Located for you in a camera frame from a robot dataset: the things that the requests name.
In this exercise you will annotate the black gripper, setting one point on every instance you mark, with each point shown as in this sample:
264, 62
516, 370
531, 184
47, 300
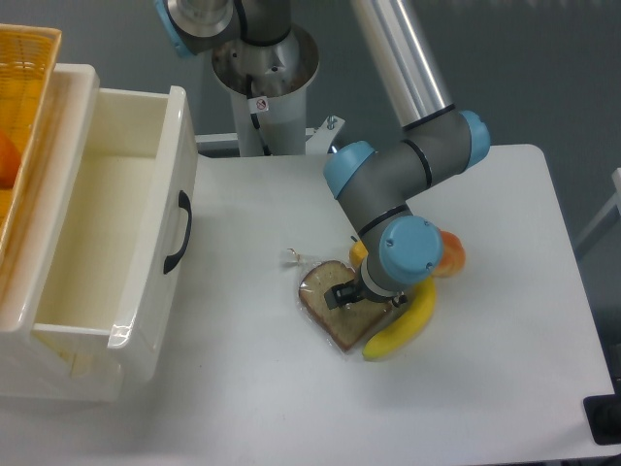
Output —
346, 293

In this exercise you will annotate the brown toast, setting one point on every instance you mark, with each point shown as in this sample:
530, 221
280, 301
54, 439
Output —
344, 325

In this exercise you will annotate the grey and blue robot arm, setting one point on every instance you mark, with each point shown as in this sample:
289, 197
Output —
372, 187

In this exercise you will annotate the yellow bell pepper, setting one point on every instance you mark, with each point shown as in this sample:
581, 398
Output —
357, 253

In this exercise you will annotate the yellow banana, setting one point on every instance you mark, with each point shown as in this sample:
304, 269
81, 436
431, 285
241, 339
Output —
407, 326

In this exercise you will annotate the orange bread roll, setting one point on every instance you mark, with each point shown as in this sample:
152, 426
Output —
453, 258

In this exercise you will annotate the white plastic drawer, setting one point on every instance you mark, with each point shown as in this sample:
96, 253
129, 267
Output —
123, 214

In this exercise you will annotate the black device at table corner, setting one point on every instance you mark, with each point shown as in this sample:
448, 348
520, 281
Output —
603, 415

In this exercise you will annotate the white drawer cabinet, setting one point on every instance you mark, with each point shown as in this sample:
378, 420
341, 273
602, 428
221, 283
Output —
43, 356

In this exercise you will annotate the orange fruit in basket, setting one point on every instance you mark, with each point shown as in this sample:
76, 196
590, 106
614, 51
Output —
10, 161

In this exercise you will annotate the yellow woven basket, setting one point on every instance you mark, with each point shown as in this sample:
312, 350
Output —
28, 58

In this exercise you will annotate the black drawer handle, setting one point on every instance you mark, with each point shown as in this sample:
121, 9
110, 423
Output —
172, 260

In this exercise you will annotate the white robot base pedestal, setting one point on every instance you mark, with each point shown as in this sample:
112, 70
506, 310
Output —
268, 86

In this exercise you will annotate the white frame at right edge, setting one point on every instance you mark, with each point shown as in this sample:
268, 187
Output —
602, 222

